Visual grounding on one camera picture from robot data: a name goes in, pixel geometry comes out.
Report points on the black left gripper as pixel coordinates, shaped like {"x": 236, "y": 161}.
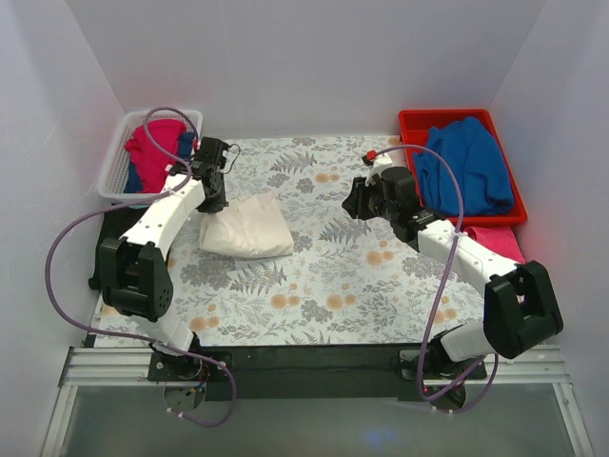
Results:
{"x": 214, "y": 196}

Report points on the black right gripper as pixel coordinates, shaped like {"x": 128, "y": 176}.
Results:
{"x": 358, "y": 200}

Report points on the cream t shirt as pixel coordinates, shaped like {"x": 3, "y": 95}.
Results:
{"x": 251, "y": 228}

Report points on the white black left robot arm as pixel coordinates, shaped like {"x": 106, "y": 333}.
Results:
{"x": 133, "y": 267}

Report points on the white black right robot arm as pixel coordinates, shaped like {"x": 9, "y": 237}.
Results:
{"x": 520, "y": 308}

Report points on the magenta t shirt in basket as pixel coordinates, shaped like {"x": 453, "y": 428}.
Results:
{"x": 162, "y": 126}

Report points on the navy t shirt in basket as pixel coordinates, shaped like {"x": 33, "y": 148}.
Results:
{"x": 147, "y": 165}

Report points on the blue t shirt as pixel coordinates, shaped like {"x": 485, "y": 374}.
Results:
{"x": 467, "y": 153}

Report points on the floral table mat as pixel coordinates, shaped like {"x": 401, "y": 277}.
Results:
{"x": 346, "y": 282}

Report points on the white plastic basket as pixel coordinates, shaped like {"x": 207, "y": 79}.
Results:
{"x": 113, "y": 176}

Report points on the folded black t shirt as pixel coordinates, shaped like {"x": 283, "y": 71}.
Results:
{"x": 115, "y": 223}

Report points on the folded pink t shirt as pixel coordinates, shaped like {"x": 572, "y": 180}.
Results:
{"x": 501, "y": 240}

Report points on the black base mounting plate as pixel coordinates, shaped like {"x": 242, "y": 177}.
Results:
{"x": 319, "y": 372}

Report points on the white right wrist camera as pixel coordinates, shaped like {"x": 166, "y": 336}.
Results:
{"x": 377, "y": 163}

